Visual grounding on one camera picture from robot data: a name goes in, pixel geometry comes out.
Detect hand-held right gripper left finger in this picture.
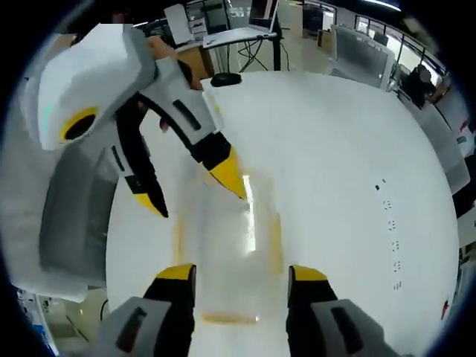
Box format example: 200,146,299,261
97,263,198,357

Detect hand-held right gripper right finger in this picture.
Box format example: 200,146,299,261
286,264,397,357

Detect clear box with yellow plastic buckle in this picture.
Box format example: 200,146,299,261
173,173,286,327

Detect person's left hand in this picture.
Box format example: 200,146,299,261
146,36,205,132

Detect black computer mouse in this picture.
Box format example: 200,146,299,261
210,72,243,88

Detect white standing desk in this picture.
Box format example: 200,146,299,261
202,29,289,74

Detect silver open laptop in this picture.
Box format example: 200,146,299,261
202,0,280,48

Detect white mesh office chair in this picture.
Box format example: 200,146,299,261
329,23,396,91

